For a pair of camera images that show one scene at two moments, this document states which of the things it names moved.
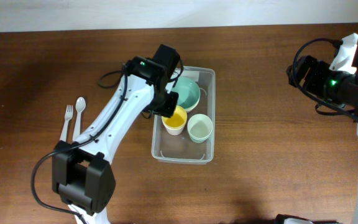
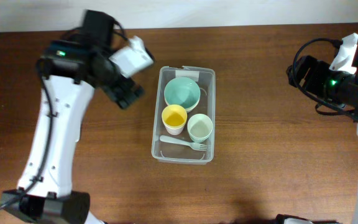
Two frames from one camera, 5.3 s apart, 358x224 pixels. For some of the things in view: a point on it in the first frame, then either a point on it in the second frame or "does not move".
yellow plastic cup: (175, 125) does not move
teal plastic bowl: (188, 91) does not move
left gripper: (168, 111) → (118, 95)
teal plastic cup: (199, 134) does not move
